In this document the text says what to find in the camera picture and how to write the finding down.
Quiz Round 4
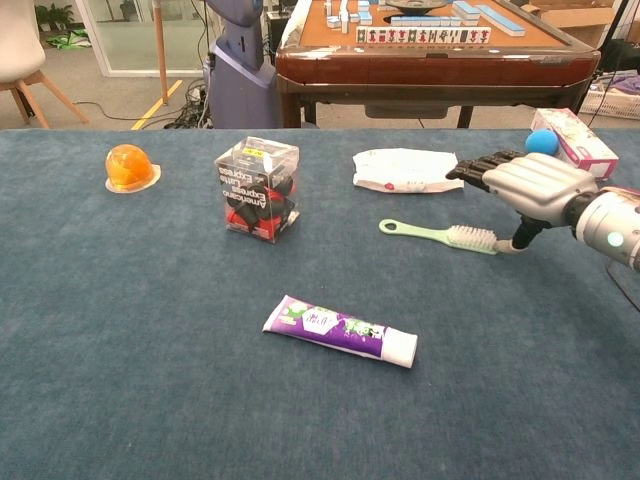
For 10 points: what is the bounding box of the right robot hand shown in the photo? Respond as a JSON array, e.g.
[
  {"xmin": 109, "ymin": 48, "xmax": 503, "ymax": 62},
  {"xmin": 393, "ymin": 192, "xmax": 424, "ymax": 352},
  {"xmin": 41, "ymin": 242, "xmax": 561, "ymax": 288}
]
[{"xmin": 445, "ymin": 149, "xmax": 600, "ymax": 256}]

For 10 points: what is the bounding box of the light green brush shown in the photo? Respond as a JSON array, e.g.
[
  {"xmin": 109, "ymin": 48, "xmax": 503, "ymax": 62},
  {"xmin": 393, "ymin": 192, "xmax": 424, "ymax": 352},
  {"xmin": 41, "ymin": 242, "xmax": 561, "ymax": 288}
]
[{"xmin": 378, "ymin": 218, "xmax": 500, "ymax": 256}]

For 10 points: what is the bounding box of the purple robot base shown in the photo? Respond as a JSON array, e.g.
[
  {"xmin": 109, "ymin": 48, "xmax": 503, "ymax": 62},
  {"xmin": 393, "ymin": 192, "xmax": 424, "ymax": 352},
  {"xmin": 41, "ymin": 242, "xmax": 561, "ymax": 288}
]
[{"xmin": 204, "ymin": 0, "xmax": 284, "ymax": 130}]

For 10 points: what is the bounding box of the blue ball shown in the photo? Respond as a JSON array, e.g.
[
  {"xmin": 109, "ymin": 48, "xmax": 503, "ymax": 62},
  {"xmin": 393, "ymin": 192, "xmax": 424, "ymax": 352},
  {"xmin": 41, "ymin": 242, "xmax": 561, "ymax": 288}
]
[{"xmin": 524, "ymin": 129, "xmax": 560, "ymax": 156}]

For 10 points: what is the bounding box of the pink white carton box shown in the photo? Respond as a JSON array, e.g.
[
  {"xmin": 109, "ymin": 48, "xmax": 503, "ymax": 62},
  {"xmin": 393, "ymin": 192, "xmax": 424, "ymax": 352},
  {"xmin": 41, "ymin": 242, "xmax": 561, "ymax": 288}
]
[{"xmin": 529, "ymin": 107, "xmax": 620, "ymax": 181}]

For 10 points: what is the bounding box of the white plastic basket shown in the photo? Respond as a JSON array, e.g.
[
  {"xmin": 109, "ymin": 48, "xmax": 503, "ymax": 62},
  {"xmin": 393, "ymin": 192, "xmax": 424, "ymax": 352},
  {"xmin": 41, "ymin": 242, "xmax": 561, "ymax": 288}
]
[{"xmin": 579, "ymin": 79, "xmax": 640, "ymax": 121}]

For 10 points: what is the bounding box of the white tissue pack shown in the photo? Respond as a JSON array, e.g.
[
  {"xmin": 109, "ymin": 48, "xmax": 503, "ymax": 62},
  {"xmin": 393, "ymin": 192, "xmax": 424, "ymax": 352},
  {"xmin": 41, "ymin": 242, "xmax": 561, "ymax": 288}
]
[{"xmin": 352, "ymin": 148, "xmax": 466, "ymax": 193}]

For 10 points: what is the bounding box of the brown mahjong table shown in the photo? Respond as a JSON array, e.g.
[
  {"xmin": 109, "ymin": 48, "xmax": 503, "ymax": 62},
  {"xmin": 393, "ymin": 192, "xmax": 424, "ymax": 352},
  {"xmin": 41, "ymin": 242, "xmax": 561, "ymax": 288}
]
[{"xmin": 274, "ymin": 0, "xmax": 602, "ymax": 130}]

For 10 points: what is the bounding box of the cardboard box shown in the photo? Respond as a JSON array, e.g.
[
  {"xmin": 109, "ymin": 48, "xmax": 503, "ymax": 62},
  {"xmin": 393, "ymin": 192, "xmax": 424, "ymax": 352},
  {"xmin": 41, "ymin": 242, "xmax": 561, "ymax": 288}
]
[{"xmin": 524, "ymin": 0, "xmax": 626, "ymax": 49}]

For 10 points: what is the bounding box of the row of mahjong tiles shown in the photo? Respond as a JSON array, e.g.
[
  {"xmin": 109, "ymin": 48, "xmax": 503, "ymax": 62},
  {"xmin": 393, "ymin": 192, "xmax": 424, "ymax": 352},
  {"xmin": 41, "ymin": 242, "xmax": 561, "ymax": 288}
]
[{"xmin": 355, "ymin": 25, "xmax": 493, "ymax": 45}]

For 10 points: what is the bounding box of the purple white toothpaste tube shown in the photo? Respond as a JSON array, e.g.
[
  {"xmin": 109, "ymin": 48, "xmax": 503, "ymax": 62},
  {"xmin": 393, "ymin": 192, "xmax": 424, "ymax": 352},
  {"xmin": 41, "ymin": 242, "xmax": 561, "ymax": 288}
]
[{"xmin": 262, "ymin": 294, "xmax": 419, "ymax": 370}]

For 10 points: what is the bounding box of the clear box of coffee capsules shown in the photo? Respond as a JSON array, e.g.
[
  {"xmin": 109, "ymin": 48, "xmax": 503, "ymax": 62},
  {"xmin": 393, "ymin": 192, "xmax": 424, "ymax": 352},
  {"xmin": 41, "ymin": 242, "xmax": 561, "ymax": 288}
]
[{"xmin": 214, "ymin": 135, "xmax": 301, "ymax": 245}]

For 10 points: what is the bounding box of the wooden pole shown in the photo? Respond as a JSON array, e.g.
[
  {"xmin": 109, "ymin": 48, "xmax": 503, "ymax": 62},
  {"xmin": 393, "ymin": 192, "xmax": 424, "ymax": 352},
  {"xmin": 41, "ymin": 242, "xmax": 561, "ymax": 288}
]
[{"xmin": 152, "ymin": 0, "xmax": 170, "ymax": 106}]

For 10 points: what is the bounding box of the orange jelly cup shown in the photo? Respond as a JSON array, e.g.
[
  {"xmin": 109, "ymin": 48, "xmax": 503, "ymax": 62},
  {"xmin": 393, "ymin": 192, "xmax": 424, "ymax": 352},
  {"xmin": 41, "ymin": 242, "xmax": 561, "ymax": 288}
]
[{"xmin": 104, "ymin": 143, "xmax": 163, "ymax": 193}]

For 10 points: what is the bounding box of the green potted plant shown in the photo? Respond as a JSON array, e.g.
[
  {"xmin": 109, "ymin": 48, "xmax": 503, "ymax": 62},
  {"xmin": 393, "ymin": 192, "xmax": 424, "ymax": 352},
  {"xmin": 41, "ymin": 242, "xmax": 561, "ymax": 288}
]
[{"xmin": 34, "ymin": 3, "xmax": 75, "ymax": 33}]

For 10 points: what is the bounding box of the white wooden-legged chair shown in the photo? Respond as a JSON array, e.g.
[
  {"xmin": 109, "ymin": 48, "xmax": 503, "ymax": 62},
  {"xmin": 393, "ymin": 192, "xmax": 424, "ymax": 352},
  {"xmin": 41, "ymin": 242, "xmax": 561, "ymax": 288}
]
[{"xmin": 0, "ymin": 0, "xmax": 91, "ymax": 130}]

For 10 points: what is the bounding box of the black cable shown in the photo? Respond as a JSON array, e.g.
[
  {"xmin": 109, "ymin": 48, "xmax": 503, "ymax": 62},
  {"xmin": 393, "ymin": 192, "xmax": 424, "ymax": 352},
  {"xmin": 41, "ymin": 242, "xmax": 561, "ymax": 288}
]
[{"xmin": 606, "ymin": 259, "xmax": 640, "ymax": 314}]

